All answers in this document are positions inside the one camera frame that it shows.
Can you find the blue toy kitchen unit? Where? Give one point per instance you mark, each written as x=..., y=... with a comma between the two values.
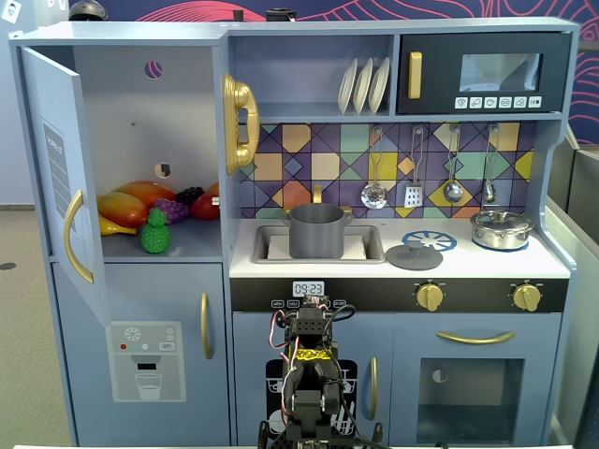
x=491, y=269

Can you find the gold stove knob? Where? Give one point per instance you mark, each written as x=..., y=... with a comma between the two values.
x=527, y=297
x=430, y=296

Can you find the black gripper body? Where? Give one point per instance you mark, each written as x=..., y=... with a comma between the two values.
x=313, y=303

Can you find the black microwave door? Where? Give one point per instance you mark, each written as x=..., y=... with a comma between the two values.
x=440, y=75

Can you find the purple toy grapes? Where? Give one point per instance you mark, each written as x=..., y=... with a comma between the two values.
x=175, y=210

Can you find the gray toy sink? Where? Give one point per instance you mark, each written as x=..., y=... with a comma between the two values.
x=374, y=248

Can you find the gold toy telephone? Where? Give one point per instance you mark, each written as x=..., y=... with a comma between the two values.
x=241, y=117

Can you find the black round object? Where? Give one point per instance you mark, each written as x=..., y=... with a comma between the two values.
x=280, y=15

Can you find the gold toy faucet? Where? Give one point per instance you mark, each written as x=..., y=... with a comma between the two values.
x=317, y=194

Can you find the black helmet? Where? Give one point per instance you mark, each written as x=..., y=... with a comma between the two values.
x=89, y=10

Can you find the blue door with ice dispenser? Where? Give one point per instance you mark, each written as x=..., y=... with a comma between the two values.
x=154, y=294

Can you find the blue oven door with window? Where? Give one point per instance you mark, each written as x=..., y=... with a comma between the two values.
x=407, y=337

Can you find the yellow red mango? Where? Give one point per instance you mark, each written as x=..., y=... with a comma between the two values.
x=121, y=208

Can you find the orange toy fruit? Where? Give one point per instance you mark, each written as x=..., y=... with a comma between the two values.
x=214, y=189

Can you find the blue dishwasher door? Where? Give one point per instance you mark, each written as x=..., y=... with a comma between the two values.
x=248, y=341

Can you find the red toy apple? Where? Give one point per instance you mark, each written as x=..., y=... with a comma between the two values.
x=203, y=208

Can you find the metal slotted spatula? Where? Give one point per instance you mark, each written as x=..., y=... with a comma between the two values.
x=413, y=196

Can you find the gray pot lid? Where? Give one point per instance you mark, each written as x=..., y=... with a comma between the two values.
x=414, y=259

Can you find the yellow toy banana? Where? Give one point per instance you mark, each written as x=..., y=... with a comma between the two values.
x=117, y=229

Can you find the small metal spoon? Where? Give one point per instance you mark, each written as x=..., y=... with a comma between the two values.
x=489, y=192

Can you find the metal ladle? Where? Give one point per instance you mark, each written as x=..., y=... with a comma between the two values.
x=453, y=192

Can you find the white toy plate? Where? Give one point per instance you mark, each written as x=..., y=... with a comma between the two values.
x=379, y=86
x=346, y=89
x=362, y=86

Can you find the shiny steel pot lid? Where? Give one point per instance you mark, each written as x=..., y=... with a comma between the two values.
x=501, y=219

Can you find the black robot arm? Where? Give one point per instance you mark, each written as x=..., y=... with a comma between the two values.
x=309, y=379

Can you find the gray side cabinet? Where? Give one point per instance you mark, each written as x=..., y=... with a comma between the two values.
x=575, y=234

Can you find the metal skimmer spoon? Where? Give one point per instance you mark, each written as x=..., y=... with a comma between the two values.
x=374, y=196

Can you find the blue fridge door with list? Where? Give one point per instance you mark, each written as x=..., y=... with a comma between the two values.
x=51, y=140

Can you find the gray plastic pot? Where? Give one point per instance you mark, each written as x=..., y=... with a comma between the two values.
x=316, y=238

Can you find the black toy grapes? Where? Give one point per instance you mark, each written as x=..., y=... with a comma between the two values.
x=189, y=195

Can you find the large red orange mango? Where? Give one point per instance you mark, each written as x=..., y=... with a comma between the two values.
x=150, y=192

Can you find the black table clamp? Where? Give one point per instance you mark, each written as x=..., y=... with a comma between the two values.
x=376, y=432
x=267, y=432

